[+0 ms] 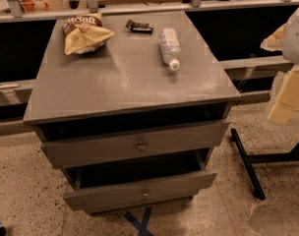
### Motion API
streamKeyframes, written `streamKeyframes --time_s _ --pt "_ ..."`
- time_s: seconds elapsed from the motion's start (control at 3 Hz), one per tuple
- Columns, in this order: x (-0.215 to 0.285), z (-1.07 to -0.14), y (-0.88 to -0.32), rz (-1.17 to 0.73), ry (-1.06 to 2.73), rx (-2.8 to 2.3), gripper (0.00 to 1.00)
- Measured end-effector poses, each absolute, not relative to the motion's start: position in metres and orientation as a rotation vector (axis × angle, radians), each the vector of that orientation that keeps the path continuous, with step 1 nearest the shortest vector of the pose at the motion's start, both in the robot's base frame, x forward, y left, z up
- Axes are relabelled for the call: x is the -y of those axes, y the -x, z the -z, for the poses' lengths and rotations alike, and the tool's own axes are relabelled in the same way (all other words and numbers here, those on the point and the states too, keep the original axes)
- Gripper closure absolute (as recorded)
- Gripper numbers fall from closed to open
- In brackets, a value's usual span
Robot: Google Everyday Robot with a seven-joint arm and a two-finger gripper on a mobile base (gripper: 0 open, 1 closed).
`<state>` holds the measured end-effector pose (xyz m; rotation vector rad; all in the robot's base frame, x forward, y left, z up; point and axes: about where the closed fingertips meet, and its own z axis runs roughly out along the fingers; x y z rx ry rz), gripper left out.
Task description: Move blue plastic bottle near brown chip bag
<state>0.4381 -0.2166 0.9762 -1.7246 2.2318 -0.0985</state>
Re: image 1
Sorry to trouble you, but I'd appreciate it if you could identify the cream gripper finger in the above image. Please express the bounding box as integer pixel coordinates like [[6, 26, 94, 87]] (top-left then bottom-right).
[[268, 65, 299, 125]]

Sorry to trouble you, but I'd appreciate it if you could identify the clear plastic water bottle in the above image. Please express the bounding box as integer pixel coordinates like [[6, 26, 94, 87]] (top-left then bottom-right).
[[159, 28, 181, 72]]

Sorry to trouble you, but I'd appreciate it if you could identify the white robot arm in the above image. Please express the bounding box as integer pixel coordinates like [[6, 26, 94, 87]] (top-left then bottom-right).
[[268, 7, 299, 125]]

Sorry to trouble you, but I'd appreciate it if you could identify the brown chip bag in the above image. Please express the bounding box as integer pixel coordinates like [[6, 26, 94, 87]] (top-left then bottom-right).
[[61, 13, 114, 55]]

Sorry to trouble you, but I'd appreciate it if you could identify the black stand base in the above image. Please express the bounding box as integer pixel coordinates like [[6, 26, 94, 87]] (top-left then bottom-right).
[[230, 129, 299, 201]]

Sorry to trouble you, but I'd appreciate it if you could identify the upper grey drawer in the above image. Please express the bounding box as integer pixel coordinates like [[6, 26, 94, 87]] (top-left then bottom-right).
[[41, 120, 228, 168]]

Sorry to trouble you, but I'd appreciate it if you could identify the grey drawer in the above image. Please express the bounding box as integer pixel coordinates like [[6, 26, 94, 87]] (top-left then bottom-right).
[[41, 120, 228, 168], [64, 170, 216, 213]]

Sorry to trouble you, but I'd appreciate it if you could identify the grey drawer cabinet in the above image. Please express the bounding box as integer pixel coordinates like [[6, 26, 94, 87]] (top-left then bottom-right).
[[23, 11, 241, 215]]

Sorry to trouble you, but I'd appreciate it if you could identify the black snack bar wrapper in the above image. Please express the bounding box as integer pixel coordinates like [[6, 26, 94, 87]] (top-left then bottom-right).
[[126, 20, 153, 34]]

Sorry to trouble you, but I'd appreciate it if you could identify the lower grey drawer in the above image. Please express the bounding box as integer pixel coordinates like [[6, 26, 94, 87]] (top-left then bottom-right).
[[64, 170, 216, 213]]

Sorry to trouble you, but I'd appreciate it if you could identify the grey metal railing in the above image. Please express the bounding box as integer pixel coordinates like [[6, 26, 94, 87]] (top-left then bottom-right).
[[0, 0, 299, 25]]

